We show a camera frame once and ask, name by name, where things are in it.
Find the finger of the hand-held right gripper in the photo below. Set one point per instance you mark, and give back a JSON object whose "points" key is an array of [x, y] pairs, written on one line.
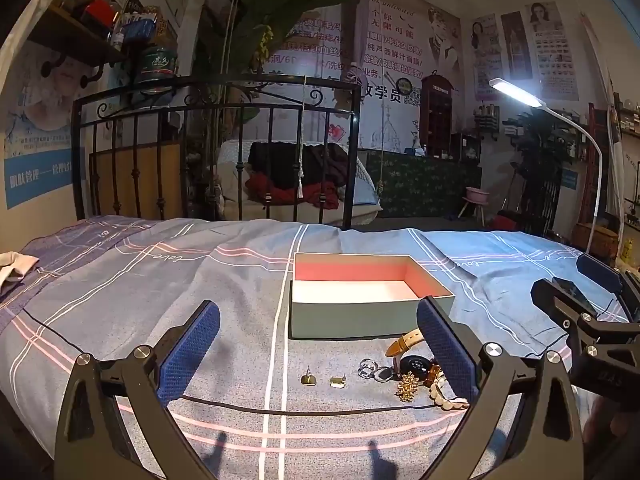
{"points": [[607, 277], [565, 297]]}

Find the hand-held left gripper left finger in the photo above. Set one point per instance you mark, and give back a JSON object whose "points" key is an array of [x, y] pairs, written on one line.
{"points": [[190, 350]]}

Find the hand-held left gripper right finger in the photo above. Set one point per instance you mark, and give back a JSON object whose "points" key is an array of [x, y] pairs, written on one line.
{"points": [[445, 345]]}

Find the gold flower brooch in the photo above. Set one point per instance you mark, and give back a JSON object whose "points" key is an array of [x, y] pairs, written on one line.
{"points": [[407, 387]]}

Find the grey box with pink inside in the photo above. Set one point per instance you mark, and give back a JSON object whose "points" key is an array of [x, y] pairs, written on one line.
{"points": [[350, 317]]}

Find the gold square earring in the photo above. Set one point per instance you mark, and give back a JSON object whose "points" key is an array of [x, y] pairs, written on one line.
{"points": [[339, 383]]}

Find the gold heart earring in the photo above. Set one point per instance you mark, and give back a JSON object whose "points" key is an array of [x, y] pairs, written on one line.
{"points": [[311, 380]]}

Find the wooden crate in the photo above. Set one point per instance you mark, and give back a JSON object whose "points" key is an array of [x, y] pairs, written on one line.
{"points": [[595, 240]]}

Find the blue grey striped blanket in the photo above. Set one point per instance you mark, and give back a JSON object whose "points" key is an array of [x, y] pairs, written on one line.
{"points": [[150, 300]]}

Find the red bin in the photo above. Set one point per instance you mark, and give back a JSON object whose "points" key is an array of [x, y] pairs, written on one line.
{"points": [[505, 222]]}

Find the dark red wooden cabinet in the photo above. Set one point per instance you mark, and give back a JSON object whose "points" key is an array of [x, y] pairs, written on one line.
{"points": [[605, 160]]}

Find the dark potted plant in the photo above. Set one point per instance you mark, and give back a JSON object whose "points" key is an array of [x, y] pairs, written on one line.
{"points": [[540, 160]]}

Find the pink stool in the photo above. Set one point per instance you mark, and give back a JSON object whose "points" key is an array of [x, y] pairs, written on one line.
{"points": [[477, 193]]}

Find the green patterned counter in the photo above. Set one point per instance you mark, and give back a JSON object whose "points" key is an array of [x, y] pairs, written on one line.
{"points": [[425, 185]]}

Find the cream sofa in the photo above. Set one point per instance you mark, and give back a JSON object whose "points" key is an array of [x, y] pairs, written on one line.
{"points": [[235, 195]]}

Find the beige cloth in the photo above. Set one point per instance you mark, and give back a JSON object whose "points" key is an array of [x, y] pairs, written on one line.
{"points": [[15, 270]]}

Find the red garment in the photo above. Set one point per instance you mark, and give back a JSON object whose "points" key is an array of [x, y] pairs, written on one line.
{"points": [[315, 195]]}

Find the white floor lamp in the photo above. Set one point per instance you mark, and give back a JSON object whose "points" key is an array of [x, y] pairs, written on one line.
{"points": [[515, 91]]}

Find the black garment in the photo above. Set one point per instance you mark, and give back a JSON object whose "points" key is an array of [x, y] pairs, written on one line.
{"points": [[300, 160]]}

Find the red phone booth cabinet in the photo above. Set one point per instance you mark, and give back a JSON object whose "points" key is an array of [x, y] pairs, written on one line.
{"points": [[439, 110]]}

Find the green round tin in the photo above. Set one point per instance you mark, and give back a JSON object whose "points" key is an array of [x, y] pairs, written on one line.
{"points": [[156, 67]]}

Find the red box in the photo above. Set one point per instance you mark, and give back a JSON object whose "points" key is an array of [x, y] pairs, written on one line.
{"points": [[99, 12]]}

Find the small wall rack with bottles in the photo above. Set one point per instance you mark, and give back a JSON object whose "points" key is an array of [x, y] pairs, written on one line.
{"points": [[486, 119]]}

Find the black iron bed frame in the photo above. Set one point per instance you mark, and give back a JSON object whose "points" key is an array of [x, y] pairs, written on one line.
{"points": [[353, 170]]}

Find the white chart wall poster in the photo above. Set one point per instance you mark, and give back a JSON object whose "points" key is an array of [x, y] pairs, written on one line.
{"points": [[552, 55]]}

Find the blue and white wall poster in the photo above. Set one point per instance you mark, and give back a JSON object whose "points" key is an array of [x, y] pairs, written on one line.
{"points": [[40, 170]]}

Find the narrow dark wall poster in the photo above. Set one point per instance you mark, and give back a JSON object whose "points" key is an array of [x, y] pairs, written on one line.
{"points": [[512, 55]]}

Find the pink wall poster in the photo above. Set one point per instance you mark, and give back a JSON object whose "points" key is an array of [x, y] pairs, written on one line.
{"points": [[485, 60]]}

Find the large printed wall banner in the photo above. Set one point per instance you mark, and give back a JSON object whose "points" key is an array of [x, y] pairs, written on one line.
{"points": [[390, 35]]}

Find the wooden wall shelf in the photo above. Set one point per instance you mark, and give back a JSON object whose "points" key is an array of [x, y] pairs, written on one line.
{"points": [[65, 35]]}

